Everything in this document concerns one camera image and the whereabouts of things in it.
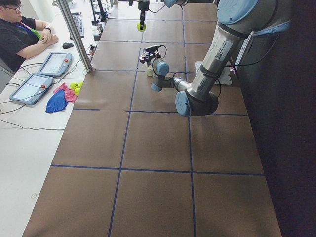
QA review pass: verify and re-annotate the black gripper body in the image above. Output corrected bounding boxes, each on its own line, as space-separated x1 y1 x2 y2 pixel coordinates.
147 55 163 66
138 1 149 12

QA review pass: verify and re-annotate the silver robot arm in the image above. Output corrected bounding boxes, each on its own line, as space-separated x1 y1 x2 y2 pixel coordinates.
129 0 219 32
139 0 292 117

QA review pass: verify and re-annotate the blue toy ball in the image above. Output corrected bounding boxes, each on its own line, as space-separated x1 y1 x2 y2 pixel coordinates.
45 90 68 113

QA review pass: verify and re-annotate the small metal cup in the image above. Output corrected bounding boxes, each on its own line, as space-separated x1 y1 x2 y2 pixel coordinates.
96 22 104 32

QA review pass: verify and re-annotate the black keyboard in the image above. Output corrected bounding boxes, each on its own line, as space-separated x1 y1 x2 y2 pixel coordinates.
71 12 84 38

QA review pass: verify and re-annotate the black computer mouse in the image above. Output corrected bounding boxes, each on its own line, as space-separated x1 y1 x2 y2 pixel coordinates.
62 42 74 49

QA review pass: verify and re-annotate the pink toy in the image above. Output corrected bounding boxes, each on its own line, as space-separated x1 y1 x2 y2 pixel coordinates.
53 83 78 103

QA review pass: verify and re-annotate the upper teach pendant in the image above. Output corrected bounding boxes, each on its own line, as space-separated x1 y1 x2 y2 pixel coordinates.
38 52 73 77

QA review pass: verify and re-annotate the teach pendant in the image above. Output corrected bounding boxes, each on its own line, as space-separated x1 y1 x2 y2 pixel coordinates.
38 52 73 77
9 73 54 105

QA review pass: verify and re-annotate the green stick toy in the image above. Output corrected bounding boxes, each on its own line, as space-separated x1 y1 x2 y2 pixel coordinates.
30 28 41 40

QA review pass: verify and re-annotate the lower teach pendant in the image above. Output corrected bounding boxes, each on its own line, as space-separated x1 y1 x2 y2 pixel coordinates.
9 73 54 105

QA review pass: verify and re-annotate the seated person with glasses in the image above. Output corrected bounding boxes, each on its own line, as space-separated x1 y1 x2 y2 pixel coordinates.
0 0 59 72

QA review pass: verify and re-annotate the black camera cable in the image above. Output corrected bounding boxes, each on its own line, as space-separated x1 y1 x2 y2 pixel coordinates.
147 2 184 14
150 44 177 79

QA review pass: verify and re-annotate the aluminium frame post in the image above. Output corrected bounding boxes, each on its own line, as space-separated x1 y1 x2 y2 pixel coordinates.
56 0 92 73

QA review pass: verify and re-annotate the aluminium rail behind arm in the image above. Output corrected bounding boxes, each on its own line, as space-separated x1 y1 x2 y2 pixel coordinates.
234 33 253 73

